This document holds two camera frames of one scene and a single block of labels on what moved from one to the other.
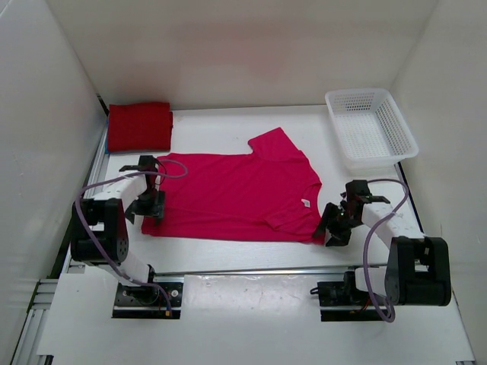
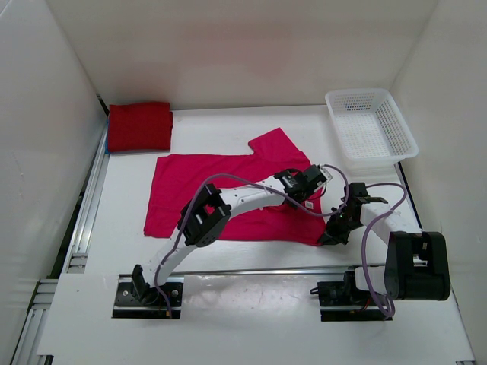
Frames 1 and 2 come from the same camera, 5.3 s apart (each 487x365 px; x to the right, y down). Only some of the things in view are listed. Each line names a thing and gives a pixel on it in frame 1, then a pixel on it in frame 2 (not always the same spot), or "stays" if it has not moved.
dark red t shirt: [135, 127] stays
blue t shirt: [106, 152] stays
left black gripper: [151, 207] to [317, 173]
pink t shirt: [271, 195] stays
